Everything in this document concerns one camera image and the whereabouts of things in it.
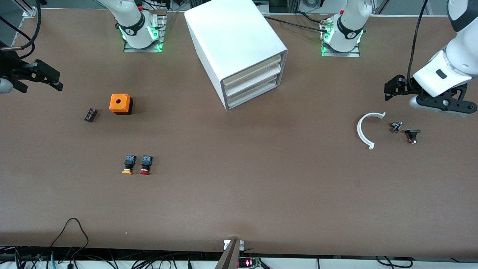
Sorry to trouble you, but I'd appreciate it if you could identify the red push button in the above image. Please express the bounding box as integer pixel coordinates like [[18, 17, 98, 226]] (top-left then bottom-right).
[[139, 155, 153, 176]]

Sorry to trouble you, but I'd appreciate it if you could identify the white top drawer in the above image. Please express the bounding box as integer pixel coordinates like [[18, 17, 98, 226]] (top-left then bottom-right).
[[223, 55, 282, 86]]

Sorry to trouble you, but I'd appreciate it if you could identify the white drawer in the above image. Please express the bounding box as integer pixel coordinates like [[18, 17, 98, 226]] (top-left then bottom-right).
[[225, 67, 281, 98], [227, 79, 278, 109], [223, 55, 282, 86]]

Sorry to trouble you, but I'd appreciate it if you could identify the yellow push button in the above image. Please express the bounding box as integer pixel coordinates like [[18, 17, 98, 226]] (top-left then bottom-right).
[[121, 154, 137, 176]]

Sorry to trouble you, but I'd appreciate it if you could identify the white bottom drawer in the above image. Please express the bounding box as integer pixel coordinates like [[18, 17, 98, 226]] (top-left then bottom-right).
[[227, 79, 278, 109]]

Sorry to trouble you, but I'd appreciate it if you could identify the white middle drawer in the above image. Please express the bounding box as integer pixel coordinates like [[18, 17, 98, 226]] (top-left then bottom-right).
[[225, 67, 281, 98]]

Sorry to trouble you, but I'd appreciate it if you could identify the white drawer cabinet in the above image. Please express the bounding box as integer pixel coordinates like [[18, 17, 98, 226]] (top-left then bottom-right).
[[184, 0, 288, 111]]

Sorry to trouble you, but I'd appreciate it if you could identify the orange box with hole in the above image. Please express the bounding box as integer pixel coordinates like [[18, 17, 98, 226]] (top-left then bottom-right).
[[109, 93, 133, 115]]

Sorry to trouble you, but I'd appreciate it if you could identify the device with red display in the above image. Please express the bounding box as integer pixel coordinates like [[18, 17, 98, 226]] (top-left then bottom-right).
[[238, 257, 262, 269]]

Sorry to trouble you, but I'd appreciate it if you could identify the grey metal beam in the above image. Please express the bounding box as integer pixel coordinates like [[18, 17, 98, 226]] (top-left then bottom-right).
[[214, 239, 242, 269]]

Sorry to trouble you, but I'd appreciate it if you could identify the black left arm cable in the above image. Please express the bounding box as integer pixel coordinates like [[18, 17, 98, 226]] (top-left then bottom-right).
[[407, 0, 429, 90]]

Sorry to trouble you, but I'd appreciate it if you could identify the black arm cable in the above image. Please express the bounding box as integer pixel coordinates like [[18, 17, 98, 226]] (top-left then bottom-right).
[[407, 0, 429, 90], [0, 0, 42, 51]]

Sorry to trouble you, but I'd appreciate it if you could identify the black switch component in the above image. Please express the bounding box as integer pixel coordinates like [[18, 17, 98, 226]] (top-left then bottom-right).
[[404, 129, 422, 145]]

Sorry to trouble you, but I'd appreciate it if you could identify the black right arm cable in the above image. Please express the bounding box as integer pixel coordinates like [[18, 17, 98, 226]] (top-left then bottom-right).
[[0, 0, 42, 51]]

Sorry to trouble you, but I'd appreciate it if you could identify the white half ring clamp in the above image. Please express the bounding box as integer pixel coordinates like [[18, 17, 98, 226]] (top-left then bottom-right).
[[357, 112, 387, 150]]

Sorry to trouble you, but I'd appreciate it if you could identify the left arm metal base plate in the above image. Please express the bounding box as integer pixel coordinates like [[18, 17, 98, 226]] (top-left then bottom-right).
[[320, 17, 361, 58]]

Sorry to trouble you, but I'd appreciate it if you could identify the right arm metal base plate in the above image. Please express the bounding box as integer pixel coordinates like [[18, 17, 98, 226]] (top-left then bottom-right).
[[123, 14, 167, 53]]

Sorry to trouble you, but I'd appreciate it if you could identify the black cable behind cabinet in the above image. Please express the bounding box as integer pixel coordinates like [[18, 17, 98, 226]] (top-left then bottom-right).
[[263, 13, 329, 34]]

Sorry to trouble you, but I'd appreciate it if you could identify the black looped cable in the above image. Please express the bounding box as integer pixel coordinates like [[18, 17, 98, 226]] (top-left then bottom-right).
[[50, 217, 90, 262]]

